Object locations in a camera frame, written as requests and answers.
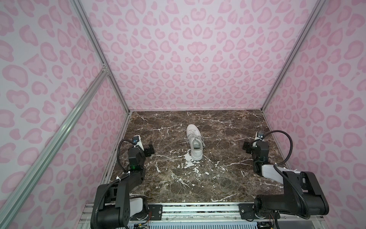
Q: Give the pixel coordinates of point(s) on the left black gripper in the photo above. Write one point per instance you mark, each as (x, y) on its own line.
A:
(147, 153)

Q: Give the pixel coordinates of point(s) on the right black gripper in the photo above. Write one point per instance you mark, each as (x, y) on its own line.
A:
(249, 146)

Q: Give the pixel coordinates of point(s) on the white sneaker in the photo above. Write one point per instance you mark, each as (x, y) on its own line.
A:
(195, 154)

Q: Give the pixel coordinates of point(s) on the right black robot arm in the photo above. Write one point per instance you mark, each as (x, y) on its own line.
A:
(302, 194)

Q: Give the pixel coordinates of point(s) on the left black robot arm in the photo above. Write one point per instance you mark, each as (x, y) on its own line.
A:
(113, 207)

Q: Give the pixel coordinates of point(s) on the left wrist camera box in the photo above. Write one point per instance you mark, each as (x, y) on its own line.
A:
(138, 142)

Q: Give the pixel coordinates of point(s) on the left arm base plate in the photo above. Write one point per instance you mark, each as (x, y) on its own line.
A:
(151, 213)

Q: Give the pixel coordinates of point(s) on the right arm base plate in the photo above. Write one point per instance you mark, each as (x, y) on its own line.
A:
(248, 212)

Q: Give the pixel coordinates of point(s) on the front aluminium rail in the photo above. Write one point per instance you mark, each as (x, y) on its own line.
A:
(224, 215)

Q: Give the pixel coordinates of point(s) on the left corner aluminium post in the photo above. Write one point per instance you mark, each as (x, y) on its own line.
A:
(79, 9)

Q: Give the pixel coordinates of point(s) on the corner aluminium post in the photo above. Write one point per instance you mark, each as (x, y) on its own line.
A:
(316, 12)
(79, 9)

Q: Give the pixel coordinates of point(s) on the diagonal aluminium frame beam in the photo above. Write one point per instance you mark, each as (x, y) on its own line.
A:
(17, 199)

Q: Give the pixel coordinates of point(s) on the right corner aluminium post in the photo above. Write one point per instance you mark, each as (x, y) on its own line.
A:
(316, 12)

